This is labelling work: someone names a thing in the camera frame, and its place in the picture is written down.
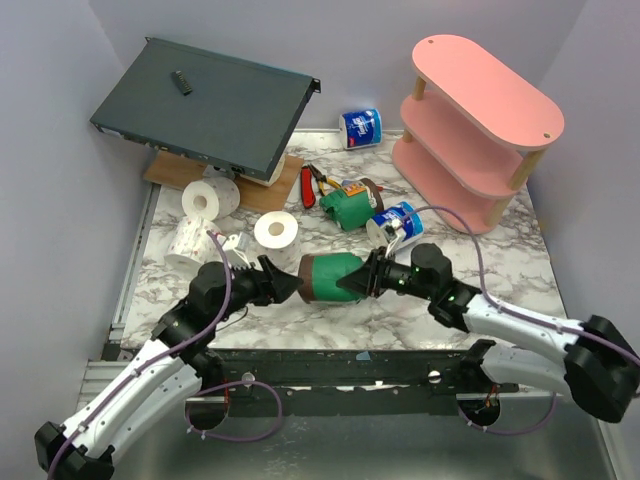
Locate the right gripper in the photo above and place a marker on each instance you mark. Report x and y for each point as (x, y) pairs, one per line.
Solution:
(375, 275)

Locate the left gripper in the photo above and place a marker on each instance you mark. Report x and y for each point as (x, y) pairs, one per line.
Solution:
(273, 285)

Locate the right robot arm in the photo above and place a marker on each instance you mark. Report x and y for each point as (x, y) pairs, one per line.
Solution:
(588, 361)

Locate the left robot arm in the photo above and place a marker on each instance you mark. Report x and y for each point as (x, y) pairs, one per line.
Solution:
(150, 360)

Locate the pink three-tier shelf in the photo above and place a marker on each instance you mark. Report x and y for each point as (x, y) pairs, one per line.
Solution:
(474, 131)

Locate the white floral paper towel roll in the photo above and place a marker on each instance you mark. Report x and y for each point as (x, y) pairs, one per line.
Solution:
(277, 237)

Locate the blue wrapped Tempo roll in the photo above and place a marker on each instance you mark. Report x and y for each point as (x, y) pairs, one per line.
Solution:
(413, 225)

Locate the floral roll lying left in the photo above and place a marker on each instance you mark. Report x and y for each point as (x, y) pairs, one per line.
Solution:
(191, 246)

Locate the floral roll near board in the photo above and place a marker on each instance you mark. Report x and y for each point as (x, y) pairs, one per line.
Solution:
(211, 198)

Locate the blue wrapped roll at back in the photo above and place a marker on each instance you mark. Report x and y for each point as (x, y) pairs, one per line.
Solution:
(360, 129)

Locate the wooden board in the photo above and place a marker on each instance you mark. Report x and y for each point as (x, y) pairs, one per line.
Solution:
(178, 172)

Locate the small black connector strip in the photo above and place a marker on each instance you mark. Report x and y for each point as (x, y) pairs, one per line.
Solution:
(181, 83)

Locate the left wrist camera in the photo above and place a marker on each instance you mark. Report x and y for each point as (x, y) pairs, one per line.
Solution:
(235, 248)

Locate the blue handled screwdriver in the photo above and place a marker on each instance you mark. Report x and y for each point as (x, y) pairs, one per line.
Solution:
(389, 191)

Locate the red handled cutter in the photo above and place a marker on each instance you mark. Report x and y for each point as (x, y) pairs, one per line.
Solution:
(308, 197)

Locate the black metal base rail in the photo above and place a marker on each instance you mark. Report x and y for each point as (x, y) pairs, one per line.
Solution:
(248, 383)

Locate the yellow handled pliers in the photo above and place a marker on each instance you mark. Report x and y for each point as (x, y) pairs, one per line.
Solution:
(323, 182)

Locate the dark grey network switch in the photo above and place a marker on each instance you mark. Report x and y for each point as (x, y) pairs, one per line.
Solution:
(239, 116)

